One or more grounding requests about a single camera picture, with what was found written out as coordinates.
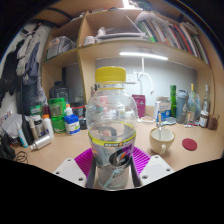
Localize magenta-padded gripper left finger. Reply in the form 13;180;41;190
53;147;98;190

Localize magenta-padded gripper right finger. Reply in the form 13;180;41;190
130;145;175;188

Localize clear yellow-capped drink bottle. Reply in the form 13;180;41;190
85;65;139;191

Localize cream ceramic mug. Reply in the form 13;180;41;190
148;127;176;155

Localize silver metal can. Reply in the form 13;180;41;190
29;134;53;152

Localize flat round red coaster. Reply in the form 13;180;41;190
181;137;198;152

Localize metal spoon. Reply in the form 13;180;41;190
157;112;163;140

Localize white jar with blue lid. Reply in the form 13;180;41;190
63;114;81;136

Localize white orange-capped bottle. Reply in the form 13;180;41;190
42;114;55;139

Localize white bottle with black label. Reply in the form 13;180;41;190
33;114;46;138

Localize white tube with blue cap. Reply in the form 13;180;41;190
16;124;30;149

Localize green canister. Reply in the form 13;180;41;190
48;97;67;134

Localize small white bottle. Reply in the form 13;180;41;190
64;103;74;117

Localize white and blue carton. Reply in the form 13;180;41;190
153;96;172;122

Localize magenta box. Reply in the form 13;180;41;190
132;94;147;119

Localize grey shaker bottle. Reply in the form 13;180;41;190
175;89;190;124

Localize green bottle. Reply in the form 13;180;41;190
169;84;178;118

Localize clear yellow-capped glass bottle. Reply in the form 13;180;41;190
188;83;201;123

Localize large dark jar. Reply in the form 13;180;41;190
49;80;70;103

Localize clear white-capped glass bottle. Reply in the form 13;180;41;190
201;84;212;114

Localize white power strip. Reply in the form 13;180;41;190
125;73;138;84

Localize white LED light bar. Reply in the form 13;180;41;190
119;51;169;62

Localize hanging dark clothes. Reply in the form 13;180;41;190
0;23;46;113

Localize black cable coil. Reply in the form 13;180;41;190
14;150;30;165

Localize white cable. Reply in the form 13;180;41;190
135;71;155;96

